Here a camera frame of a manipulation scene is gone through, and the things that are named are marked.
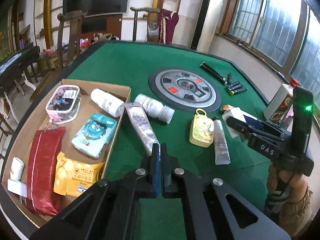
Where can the small white jar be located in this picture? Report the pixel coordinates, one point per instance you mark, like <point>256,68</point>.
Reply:
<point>16,170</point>

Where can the black marker dark cap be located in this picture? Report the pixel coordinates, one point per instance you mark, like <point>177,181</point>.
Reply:
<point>233,84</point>

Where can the white liquor bottle red cap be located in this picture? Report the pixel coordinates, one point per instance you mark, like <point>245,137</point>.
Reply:
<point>280,103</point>

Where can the white blue toothpaste box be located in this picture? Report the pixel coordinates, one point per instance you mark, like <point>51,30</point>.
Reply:
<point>236,112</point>

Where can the white plastic bottle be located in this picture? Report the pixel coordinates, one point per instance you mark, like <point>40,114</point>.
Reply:
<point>155,109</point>

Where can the person right hand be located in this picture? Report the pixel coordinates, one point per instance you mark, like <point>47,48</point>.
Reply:
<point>298,183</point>

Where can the wooden chair with maroon cloth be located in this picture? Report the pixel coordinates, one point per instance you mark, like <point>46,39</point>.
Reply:
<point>152,23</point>

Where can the round grey table centre panel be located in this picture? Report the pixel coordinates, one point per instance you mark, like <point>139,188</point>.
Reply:
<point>184,90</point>

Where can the yellow snack packet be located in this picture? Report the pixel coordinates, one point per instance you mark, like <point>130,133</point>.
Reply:
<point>72,178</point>

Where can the red foil pouch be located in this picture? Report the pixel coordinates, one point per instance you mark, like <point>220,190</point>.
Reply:
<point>45,147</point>

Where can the white bottle green label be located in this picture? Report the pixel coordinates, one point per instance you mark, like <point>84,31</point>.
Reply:
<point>108,102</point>

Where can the white tower air conditioner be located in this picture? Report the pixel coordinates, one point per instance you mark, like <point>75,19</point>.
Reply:
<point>206,24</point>

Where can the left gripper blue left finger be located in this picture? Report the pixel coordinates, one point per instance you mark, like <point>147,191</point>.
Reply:
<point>154,170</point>

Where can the silver floral hand cream tube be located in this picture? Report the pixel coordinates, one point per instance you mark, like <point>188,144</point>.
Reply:
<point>220,144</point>

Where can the white power adapter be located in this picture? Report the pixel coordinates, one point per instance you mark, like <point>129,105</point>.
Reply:
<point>18,188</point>

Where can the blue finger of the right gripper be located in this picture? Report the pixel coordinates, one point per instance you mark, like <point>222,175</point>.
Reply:
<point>257,124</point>

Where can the light blue tissue pack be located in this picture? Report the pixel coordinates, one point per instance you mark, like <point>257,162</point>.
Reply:
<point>94,135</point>

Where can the black marker green cap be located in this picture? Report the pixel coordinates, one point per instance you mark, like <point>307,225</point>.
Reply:
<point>234,88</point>

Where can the black marker yellow cap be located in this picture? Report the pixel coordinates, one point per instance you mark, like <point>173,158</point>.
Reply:
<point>238,91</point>

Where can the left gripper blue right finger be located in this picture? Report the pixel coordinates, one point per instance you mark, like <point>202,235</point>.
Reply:
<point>165,169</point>

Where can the clear pink cosmetic pouch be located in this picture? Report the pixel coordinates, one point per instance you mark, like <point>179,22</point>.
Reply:
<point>64,104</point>

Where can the black marker grey cap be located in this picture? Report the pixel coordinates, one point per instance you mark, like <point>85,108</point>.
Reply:
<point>213,74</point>

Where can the black marker beige cap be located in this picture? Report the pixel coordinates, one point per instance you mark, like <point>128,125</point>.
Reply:
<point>210,68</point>

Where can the yellow keychain case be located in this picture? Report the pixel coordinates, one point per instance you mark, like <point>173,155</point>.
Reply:
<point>201,129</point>

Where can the blue pen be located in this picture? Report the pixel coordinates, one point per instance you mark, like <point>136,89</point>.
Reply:
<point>229,78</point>

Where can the silver pink cream tube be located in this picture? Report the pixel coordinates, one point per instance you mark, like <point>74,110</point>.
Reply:
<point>142,126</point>

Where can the maroon cloth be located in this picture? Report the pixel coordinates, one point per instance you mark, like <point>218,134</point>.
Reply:
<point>167,22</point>

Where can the brown cardboard box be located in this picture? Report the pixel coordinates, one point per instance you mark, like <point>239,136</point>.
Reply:
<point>37,119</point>

